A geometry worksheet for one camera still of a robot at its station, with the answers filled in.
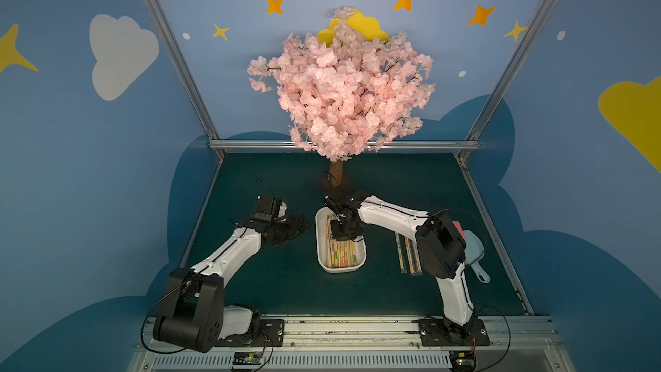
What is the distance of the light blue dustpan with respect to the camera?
0.85 metres

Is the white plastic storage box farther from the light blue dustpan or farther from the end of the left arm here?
the light blue dustpan

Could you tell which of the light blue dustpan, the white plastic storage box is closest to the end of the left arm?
the white plastic storage box
